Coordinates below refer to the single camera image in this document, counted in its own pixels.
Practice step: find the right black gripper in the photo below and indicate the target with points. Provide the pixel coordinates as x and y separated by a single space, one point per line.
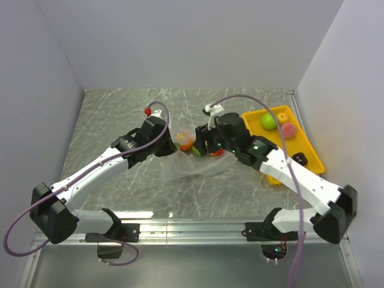
202 134

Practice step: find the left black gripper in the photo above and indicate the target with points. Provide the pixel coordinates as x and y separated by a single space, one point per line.
170 147

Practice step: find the red fruit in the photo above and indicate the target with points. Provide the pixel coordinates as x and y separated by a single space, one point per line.
217 153

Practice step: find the clear plastic bag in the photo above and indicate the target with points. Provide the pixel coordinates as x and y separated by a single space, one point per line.
182 164

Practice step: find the dark purple fruit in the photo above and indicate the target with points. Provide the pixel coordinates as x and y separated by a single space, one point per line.
300 158

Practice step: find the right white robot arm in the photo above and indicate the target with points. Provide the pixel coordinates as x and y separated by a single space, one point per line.
332 207

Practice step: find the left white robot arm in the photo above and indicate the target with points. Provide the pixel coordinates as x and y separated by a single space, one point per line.
56 208

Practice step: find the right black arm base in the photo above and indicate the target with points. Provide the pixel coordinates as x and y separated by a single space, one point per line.
273 243

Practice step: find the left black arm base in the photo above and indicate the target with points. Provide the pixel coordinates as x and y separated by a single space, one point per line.
116 247

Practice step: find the orange fruit in bag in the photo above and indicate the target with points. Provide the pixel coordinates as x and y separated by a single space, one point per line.
186 146

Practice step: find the small orange fruit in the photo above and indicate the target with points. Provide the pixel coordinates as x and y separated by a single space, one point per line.
283 118

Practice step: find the green apple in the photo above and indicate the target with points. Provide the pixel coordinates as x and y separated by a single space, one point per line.
267 122

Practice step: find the pink peach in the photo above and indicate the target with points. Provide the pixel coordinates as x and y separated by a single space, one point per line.
289 130

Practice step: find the yellow plastic tray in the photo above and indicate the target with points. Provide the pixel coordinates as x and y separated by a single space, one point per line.
285 141

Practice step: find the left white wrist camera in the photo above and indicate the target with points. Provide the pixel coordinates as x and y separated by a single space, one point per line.
154 113

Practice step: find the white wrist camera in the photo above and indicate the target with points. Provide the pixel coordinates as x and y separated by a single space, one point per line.
213 113
154 113

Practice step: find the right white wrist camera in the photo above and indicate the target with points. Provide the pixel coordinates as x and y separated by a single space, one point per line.
213 113

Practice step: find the aluminium rail frame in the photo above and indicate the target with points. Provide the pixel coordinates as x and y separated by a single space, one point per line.
191 229

